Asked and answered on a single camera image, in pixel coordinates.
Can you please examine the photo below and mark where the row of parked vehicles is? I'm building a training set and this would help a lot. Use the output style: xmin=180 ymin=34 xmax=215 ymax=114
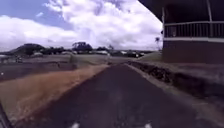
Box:
xmin=59 ymin=49 xmax=146 ymax=59

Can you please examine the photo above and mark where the dark asphalt path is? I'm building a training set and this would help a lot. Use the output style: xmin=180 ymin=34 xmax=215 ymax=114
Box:
xmin=14 ymin=63 xmax=214 ymax=128

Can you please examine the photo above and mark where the row of distant trees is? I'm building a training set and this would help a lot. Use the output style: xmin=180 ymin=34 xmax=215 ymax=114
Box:
xmin=39 ymin=41 xmax=116 ymax=56

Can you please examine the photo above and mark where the dry brown grass strip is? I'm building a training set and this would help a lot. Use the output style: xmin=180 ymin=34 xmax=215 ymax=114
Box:
xmin=0 ymin=63 xmax=110 ymax=125

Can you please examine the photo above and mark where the grey gravel verge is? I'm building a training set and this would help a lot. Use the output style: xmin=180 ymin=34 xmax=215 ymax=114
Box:
xmin=126 ymin=63 xmax=224 ymax=128

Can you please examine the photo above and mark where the dark building with railing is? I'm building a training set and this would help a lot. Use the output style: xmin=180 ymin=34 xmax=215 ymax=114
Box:
xmin=138 ymin=0 xmax=224 ymax=64

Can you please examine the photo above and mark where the dark hill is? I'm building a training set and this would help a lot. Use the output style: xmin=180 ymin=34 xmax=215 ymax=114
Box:
xmin=3 ymin=42 xmax=46 ymax=57

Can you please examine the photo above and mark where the low dark stone wall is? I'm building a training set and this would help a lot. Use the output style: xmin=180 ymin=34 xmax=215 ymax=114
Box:
xmin=128 ymin=60 xmax=224 ymax=101

